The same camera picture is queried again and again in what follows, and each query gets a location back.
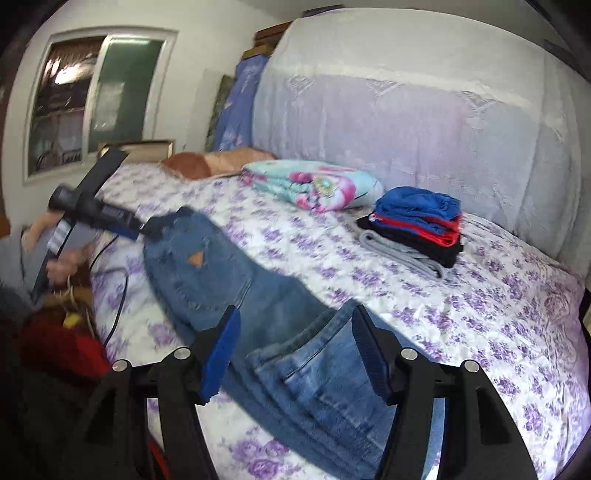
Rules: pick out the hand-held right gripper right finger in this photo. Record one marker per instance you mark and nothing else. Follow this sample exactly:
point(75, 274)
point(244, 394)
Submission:
point(369, 355)

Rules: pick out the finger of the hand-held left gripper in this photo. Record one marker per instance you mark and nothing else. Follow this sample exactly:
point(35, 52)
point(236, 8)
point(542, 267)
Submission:
point(157, 227)

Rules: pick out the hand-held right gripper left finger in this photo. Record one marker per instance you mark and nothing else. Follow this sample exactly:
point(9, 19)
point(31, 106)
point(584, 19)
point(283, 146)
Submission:
point(221, 355)

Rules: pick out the blue denim pants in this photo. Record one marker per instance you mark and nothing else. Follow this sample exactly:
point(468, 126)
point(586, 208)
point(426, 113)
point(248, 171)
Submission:
point(277, 314)

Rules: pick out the person's left forearm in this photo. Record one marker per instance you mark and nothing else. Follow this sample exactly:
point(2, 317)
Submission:
point(18, 263)

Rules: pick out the person's left hand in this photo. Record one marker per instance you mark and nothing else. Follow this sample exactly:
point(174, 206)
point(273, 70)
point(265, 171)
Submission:
point(64, 267)

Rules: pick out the brown pillow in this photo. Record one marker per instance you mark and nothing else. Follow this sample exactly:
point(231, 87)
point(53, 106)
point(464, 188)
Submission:
point(194, 166)

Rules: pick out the folded grey garment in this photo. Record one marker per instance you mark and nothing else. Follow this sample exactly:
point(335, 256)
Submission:
point(397, 254)

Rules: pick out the bed with purple floral sheet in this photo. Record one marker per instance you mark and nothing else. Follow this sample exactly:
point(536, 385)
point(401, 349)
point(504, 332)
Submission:
point(485, 323)

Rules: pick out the stack of folded clothes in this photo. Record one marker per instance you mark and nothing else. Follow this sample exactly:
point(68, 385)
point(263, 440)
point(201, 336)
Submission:
point(438, 254)

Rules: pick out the marble pattern board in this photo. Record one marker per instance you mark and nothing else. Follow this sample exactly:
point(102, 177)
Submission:
point(217, 110)

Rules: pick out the window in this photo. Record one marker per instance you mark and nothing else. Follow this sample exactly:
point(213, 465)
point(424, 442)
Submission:
point(124, 83)

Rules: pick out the red cloth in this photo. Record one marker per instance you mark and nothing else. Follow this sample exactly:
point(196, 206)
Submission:
point(60, 346)

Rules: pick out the folded red and blue garment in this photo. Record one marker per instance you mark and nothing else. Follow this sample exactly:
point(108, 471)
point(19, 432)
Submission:
point(443, 235)

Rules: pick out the blue printed cloth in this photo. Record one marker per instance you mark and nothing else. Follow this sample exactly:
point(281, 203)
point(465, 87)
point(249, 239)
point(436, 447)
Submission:
point(240, 106)

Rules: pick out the folded blue shorts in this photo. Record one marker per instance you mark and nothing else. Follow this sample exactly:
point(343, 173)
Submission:
point(415, 203)

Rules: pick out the folded floral blanket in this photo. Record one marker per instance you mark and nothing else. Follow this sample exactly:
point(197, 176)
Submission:
point(323, 184)

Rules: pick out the wooden box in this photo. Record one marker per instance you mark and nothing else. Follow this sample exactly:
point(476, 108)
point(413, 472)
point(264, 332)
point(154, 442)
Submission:
point(265, 37)

